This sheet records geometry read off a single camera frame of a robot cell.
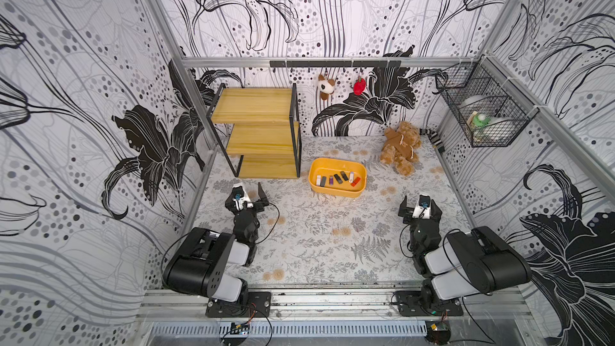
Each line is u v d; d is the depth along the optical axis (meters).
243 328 0.72
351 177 1.04
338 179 1.04
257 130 1.05
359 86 0.96
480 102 0.78
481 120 0.78
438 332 0.70
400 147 1.04
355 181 1.02
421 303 0.71
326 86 0.93
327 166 1.05
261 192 0.84
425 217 0.74
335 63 0.92
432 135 1.19
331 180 1.03
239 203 0.71
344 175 1.04
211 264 0.45
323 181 1.03
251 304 0.73
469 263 0.47
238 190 0.73
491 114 0.78
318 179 1.03
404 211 0.79
